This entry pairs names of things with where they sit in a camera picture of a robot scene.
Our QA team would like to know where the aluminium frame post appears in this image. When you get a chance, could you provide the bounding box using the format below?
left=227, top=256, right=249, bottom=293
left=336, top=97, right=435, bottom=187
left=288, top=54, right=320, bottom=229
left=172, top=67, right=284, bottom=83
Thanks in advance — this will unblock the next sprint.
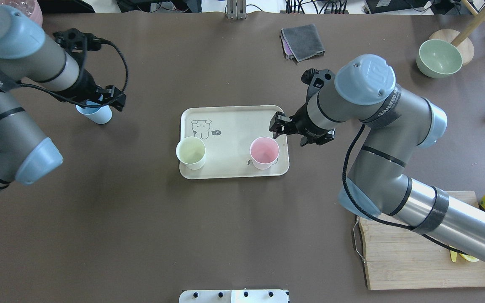
left=226, top=0, right=248, bottom=20

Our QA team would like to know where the wooden cutting board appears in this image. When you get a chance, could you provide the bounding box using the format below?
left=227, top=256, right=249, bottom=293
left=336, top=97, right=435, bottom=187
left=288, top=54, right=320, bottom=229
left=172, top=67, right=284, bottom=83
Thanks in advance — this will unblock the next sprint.
left=351, top=191, right=485, bottom=291

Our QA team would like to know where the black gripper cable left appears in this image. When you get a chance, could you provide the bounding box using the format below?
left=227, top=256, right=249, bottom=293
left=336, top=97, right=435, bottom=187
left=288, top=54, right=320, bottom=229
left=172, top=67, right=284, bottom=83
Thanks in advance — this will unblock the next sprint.
left=0, top=38, right=129, bottom=108

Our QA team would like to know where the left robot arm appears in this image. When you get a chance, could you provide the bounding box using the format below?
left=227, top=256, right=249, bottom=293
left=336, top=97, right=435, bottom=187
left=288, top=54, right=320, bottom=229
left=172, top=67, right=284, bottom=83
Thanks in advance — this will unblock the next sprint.
left=0, top=5, right=126, bottom=192

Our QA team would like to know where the wooden mug tree stand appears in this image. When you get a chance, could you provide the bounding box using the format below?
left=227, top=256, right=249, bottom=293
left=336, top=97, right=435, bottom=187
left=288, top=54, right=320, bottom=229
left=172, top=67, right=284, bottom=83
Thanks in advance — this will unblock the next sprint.
left=429, top=0, right=485, bottom=66

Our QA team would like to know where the cream plastic cup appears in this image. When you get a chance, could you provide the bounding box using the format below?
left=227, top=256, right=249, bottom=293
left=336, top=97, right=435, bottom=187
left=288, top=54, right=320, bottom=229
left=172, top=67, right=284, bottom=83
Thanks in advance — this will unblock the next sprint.
left=176, top=137, right=206, bottom=170

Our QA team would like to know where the pink plastic cup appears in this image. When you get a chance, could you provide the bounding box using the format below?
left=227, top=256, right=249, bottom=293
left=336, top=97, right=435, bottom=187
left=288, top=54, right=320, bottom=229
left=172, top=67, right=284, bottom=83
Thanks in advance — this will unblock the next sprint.
left=249, top=137, right=280, bottom=170

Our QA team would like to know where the lemon half slice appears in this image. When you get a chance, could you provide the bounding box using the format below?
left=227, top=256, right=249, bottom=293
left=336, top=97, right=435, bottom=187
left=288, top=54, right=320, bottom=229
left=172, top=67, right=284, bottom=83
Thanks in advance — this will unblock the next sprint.
left=459, top=253, right=480, bottom=262

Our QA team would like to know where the green bowl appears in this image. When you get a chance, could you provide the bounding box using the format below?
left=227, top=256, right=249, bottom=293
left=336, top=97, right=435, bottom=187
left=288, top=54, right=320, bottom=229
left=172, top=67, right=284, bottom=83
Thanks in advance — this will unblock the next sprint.
left=416, top=40, right=463, bottom=79

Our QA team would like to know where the cream rabbit tray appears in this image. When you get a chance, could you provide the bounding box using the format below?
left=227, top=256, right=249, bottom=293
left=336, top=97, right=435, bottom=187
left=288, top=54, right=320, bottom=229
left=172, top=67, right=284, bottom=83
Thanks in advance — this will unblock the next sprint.
left=179, top=105, right=290, bottom=180

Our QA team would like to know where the grey folded cloth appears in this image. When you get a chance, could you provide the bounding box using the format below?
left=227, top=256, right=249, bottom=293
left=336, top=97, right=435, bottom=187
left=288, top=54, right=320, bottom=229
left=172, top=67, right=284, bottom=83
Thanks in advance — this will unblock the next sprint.
left=280, top=24, right=325, bottom=63

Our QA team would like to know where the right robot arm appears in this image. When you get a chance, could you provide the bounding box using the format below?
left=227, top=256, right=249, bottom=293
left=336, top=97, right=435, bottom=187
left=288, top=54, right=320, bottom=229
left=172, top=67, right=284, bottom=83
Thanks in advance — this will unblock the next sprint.
left=269, top=54, right=485, bottom=262

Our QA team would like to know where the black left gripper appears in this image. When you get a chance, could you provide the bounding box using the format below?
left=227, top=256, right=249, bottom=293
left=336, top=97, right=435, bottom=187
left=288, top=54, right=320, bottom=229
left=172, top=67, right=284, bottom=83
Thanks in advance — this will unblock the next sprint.
left=53, top=28, right=126, bottom=112

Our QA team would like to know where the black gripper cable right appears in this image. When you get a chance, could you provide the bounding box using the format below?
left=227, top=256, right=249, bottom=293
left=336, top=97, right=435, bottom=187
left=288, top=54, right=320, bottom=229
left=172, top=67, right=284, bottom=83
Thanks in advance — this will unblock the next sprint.
left=342, top=124, right=466, bottom=255

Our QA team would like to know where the blue plastic cup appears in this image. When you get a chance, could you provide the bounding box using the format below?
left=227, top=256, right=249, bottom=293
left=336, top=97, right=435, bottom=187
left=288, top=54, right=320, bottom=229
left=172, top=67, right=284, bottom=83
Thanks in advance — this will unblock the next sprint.
left=75, top=105, right=113, bottom=125

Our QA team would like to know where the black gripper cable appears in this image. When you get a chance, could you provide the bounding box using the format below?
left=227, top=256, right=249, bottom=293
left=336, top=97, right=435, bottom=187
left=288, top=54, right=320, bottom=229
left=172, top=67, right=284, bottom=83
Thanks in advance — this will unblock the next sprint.
left=0, top=38, right=129, bottom=108
left=342, top=124, right=466, bottom=255

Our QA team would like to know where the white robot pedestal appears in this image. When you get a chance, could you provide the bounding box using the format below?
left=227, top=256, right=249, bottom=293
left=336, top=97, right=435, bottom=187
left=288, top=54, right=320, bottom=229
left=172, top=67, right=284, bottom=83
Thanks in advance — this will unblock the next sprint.
left=179, top=289, right=290, bottom=303

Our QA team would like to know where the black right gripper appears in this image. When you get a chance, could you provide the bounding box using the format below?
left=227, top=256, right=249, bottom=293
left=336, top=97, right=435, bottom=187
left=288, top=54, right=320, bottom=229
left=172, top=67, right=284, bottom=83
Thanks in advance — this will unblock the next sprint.
left=269, top=68, right=335, bottom=146

